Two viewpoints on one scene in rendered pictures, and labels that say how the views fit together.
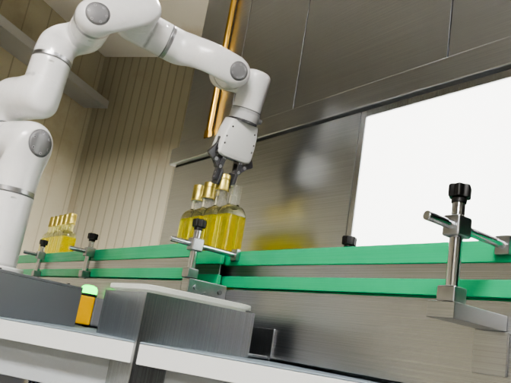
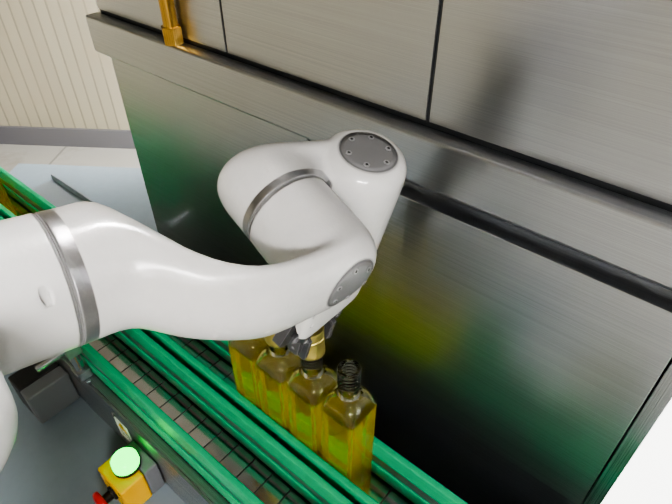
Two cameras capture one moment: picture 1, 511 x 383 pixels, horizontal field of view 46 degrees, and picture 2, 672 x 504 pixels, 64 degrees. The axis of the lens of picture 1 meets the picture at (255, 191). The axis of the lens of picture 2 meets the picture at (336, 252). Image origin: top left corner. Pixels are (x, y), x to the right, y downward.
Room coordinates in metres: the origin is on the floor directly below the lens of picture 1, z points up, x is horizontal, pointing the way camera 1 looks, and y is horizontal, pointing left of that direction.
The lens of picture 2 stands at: (1.06, 0.18, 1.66)
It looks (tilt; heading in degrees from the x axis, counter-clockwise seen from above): 40 degrees down; 344
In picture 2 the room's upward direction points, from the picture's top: straight up
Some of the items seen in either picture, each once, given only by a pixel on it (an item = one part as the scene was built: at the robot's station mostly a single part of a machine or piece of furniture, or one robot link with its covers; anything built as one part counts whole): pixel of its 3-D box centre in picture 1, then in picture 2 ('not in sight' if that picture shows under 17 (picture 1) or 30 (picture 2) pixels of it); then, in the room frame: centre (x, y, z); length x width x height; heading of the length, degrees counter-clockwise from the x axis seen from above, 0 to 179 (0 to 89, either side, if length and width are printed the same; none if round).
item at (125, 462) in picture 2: (89, 290); (124, 460); (1.60, 0.38, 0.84); 0.04 x 0.04 x 0.03
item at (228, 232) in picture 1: (225, 248); (347, 438); (1.45, 0.05, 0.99); 0.06 x 0.06 x 0.21; 34
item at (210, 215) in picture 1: (211, 248); (314, 417); (1.50, 0.08, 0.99); 0.06 x 0.06 x 0.21; 33
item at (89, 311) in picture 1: (83, 311); (131, 478); (1.59, 0.38, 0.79); 0.07 x 0.07 x 0.07; 34
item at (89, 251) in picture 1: (80, 254); (59, 360); (1.75, 0.46, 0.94); 0.07 x 0.04 x 0.13; 124
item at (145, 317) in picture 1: (188, 325); not in sight; (1.14, 0.08, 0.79); 0.27 x 0.17 x 0.08; 124
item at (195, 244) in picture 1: (204, 251); not in sight; (1.28, 0.09, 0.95); 0.17 x 0.03 x 0.12; 124
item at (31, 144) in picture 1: (17, 158); not in sight; (1.24, 0.50, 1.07); 0.13 x 0.10 x 0.16; 59
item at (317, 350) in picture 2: (223, 182); (310, 338); (1.50, 0.08, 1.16); 0.04 x 0.04 x 0.04
